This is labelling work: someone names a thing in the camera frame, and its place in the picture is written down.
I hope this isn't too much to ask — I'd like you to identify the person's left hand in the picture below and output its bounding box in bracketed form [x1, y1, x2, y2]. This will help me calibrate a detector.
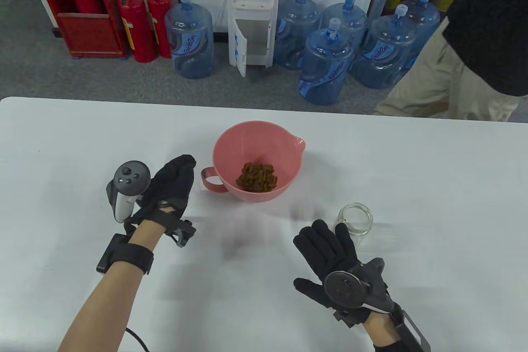
[124, 155, 196, 237]

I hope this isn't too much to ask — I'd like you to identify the person's right hand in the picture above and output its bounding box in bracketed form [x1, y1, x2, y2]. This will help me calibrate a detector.
[293, 220, 374, 326]

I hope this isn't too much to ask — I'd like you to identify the glass storage jar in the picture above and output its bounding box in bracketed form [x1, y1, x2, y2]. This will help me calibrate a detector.
[337, 203, 373, 237]

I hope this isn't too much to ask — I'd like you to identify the pile of raisins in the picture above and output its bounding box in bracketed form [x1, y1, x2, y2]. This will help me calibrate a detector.
[236, 162, 278, 194]

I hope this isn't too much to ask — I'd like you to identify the pink salad bowl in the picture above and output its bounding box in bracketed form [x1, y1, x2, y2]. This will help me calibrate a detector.
[201, 121, 306, 203]

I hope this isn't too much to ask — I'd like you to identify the person's right forearm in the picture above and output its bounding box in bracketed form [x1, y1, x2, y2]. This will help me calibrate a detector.
[363, 309, 431, 352]

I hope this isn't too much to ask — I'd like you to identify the person's left forearm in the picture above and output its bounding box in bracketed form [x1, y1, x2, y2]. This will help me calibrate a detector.
[56, 220, 170, 352]

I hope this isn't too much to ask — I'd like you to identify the grey left hand controller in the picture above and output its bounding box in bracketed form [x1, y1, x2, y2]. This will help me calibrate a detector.
[106, 161, 151, 222]

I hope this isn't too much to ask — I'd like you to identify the grey hand controller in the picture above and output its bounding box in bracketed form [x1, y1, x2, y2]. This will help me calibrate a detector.
[323, 258, 403, 314]
[106, 161, 151, 222]

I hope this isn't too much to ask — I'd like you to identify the grey right hand controller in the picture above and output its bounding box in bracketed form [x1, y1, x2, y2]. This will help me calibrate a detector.
[323, 258, 403, 314]

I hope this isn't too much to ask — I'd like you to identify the black left wrist sensor box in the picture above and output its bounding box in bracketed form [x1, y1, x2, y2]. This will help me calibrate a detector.
[96, 234, 132, 273]

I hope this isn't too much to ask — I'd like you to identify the black wrist sensor box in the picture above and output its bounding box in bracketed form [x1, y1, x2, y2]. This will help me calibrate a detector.
[96, 234, 132, 273]
[392, 305, 431, 352]

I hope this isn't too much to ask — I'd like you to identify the black right wrist sensor box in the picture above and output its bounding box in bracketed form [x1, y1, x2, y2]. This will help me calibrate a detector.
[392, 305, 431, 352]

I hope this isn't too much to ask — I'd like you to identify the single blue water jug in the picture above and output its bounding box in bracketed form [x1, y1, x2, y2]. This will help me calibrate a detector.
[164, 0, 215, 79]

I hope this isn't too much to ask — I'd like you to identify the red fire extinguisher cabinet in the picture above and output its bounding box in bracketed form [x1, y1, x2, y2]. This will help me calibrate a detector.
[28, 0, 126, 59]

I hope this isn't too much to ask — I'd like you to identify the row of blue water jugs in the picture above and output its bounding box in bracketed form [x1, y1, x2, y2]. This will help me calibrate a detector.
[274, 0, 442, 106]

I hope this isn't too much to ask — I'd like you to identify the black left glove mount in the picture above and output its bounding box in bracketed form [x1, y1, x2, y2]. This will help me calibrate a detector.
[165, 220, 197, 249]

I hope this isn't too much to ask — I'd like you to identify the black left wrist strap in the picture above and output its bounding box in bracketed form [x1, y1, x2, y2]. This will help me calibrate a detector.
[108, 243, 154, 275]

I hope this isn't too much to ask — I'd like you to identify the black wrist strap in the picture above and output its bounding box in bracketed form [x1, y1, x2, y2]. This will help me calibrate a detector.
[108, 243, 154, 275]
[373, 340, 407, 352]

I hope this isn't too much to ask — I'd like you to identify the black right wrist strap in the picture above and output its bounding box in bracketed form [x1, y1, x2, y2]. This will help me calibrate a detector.
[373, 340, 407, 352]

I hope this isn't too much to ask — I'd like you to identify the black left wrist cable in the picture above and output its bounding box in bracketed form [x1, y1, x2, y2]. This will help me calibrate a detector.
[126, 327, 151, 352]

